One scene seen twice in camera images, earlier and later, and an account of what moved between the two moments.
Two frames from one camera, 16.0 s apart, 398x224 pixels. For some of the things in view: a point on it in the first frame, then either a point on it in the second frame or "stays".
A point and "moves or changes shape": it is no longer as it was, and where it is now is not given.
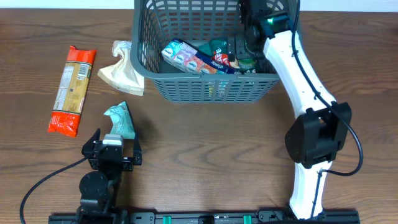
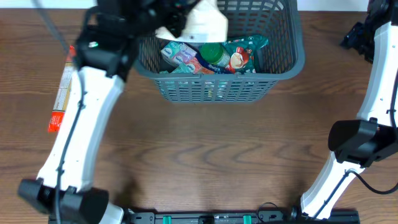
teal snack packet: [122, 122] to [177, 71]
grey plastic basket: [157, 23] stays
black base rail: [346, 217] stays
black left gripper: [111, 152] to [175, 23]
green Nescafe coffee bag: [217, 48] moves or changes shape
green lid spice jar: [247, 63] to [215, 53]
